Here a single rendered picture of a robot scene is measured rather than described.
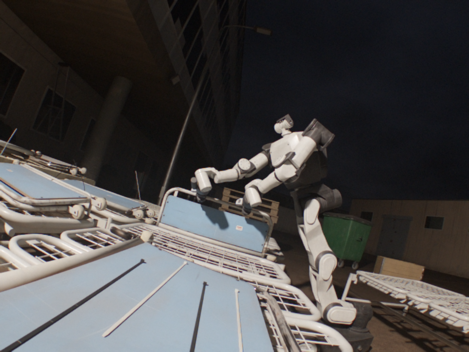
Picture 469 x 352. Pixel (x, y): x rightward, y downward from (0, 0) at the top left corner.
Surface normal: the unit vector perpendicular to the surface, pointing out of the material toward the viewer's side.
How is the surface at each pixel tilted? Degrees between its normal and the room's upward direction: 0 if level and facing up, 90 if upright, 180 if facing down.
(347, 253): 94
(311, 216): 90
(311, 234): 107
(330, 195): 90
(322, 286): 115
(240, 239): 90
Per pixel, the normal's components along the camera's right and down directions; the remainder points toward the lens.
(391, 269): -0.34, -0.22
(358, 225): 0.32, 0.04
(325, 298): 0.06, -0.11
